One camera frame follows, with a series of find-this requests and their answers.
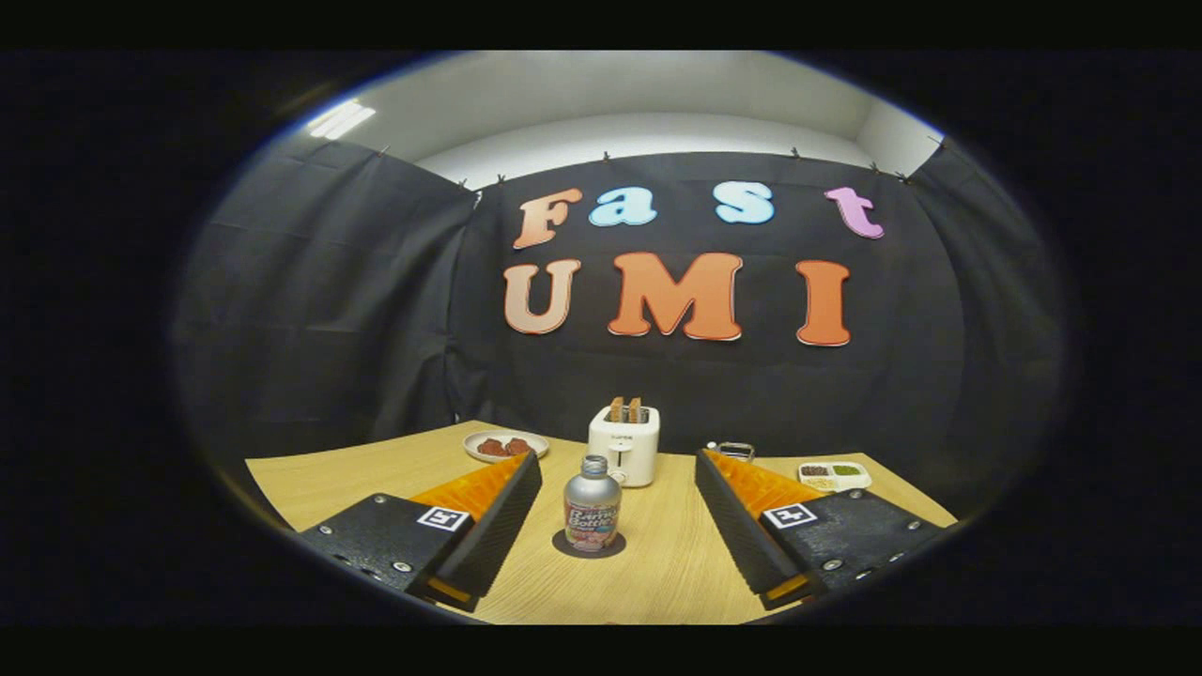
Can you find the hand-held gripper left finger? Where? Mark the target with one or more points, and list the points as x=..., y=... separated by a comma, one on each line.
x=498, y=535

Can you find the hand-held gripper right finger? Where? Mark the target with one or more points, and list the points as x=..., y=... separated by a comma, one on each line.
x=737, y=535

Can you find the dark brown round coaster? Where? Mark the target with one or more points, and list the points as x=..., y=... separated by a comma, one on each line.
x=562, y=545

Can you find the silver juice bottle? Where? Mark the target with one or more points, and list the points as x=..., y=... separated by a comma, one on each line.
x=592, y=502

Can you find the wooden table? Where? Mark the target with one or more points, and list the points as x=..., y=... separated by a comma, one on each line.
x=667, y=573

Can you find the red meat slice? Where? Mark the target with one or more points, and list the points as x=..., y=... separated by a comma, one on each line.
x=518, y=446
x=491, y=448

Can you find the white round plate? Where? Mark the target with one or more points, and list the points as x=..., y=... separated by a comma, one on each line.
x=488, y=435

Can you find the white divided condiment tray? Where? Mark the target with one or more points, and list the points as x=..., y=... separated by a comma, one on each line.
x=834, y=476

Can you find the white toaster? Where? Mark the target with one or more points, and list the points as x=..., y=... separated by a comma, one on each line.
x=624, y=451

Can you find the toast slice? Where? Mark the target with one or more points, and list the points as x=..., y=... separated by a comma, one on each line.
x=616, y=410
x=635, y=410

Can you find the black backdrop cloth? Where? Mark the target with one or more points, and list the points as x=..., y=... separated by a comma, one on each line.
x=329, y=310

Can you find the striped ceiling light fixture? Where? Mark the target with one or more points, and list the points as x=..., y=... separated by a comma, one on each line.
x=341, y=119

